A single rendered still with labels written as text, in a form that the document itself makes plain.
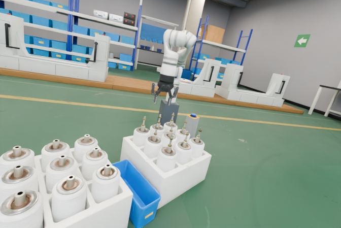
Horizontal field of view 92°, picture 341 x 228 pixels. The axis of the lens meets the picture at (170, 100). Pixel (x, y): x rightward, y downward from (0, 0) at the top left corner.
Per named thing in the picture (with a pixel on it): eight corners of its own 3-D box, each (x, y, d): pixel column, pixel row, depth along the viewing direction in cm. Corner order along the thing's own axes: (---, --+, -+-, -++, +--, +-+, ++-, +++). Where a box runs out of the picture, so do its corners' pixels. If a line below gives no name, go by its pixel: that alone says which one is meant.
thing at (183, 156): (188, 178, 93) (196, 150, 88) (173, 181, 88) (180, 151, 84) (180, 167, 101) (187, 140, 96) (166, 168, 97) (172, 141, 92)
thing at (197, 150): (200, 171, 101) (208, 145, 96) (186, 173, 96) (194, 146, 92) (192, 161, 109) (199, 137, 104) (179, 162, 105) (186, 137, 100)
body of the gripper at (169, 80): (160, 72, 76) (157, 92, 78) (177, 75, 78) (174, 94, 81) (158, 70, 83) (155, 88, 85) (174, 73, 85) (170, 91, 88)
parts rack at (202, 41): (185, 77, 649) (199, 18, 594) (226, 85, 705) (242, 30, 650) (192, 80, 590) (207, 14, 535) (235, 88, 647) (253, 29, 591)
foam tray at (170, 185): (119, 162, 104) (123, 137, 100) (165, 148, 131) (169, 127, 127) (157, 209, 78) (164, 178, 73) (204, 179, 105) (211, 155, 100)
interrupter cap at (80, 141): (75, 139, 76) (75, 137, 76) (92, 136, 82) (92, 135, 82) (79, 148, 71) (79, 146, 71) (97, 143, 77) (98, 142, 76)
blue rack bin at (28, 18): (22, 22, 464) (22, 13, 459) (38, 25, 476) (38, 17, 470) (11, 19, 418) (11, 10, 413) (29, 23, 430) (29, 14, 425)
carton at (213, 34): (197, 40, 610) (200, 25, 597) (213, 44, 635) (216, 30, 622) (204, 39, 561) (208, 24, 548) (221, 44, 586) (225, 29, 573)
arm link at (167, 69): (172, 73, 89) (174, 62, 87) (178, 77, 78) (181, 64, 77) (156, 70, 86) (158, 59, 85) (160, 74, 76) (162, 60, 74)
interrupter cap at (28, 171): (1, 172, 52) (1, 170, 52) (32, 164, 57) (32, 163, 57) (1, 188, 47) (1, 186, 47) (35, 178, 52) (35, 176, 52)
